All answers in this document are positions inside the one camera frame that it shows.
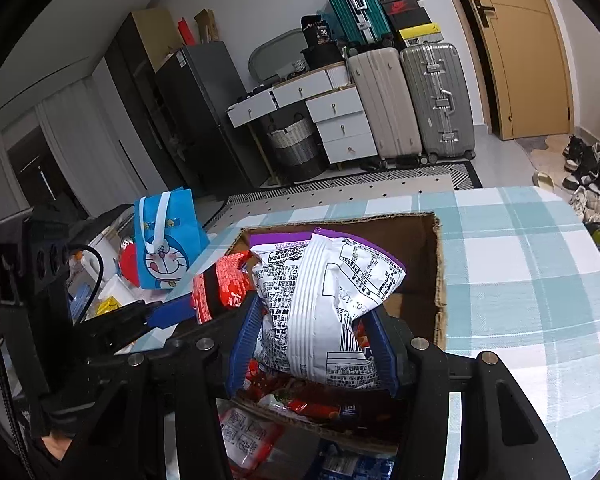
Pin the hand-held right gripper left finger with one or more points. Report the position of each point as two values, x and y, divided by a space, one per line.
242 355

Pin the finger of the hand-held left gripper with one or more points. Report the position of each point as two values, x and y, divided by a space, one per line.
172 312

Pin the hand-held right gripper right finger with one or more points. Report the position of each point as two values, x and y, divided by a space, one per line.
384 355

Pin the red black-banded snack bag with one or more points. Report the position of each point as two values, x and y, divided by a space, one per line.
220 285

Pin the pile of assorted snack packets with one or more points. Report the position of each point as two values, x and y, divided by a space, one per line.
300 405

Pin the white purple-edged snack bag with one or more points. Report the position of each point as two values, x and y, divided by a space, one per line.
320 310

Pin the person's left hand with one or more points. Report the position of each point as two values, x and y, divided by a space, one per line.
60 447

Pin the blue cartoon tote bag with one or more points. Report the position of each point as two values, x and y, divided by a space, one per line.
165 260

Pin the white curtain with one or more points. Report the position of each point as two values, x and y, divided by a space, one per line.
90 150

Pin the white dotted mat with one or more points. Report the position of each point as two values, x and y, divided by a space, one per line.
330 202

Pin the black and white patterned rug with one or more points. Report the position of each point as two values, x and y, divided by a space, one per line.
380 177

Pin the grey refrigerator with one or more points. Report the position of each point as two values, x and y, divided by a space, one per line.
205 110

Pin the woven laundry basket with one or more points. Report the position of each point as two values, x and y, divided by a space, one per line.
295 147

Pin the dark wardrobe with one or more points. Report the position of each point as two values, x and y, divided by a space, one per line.
130 75

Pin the white drawer cabinet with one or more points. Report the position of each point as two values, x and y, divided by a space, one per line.
340 132

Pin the beige suitcase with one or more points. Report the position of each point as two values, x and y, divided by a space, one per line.
385 105

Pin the silver suitcase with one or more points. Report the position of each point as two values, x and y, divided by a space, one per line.
437 100

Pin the large flat cardboard box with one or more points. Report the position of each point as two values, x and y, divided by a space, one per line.
155 35

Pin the scattered assorted shoes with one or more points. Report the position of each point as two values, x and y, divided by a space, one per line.
590 180

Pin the grey oval mirror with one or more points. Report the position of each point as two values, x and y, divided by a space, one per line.
275 55

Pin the red paper item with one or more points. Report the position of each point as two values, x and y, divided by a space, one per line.
184 32

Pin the small brown cardboard box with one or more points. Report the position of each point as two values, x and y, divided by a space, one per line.
206 27

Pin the black round box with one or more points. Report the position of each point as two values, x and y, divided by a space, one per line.
322 56

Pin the black printed pouch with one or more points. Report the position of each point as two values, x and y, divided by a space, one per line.
317 32

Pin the wooden door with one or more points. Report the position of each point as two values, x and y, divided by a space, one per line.
520 50

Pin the plain black shoe box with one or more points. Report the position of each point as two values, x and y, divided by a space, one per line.
410 21

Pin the black red-logo shoe box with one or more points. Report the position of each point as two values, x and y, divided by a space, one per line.
402 8

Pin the teal suitcase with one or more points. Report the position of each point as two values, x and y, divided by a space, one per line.
352 5

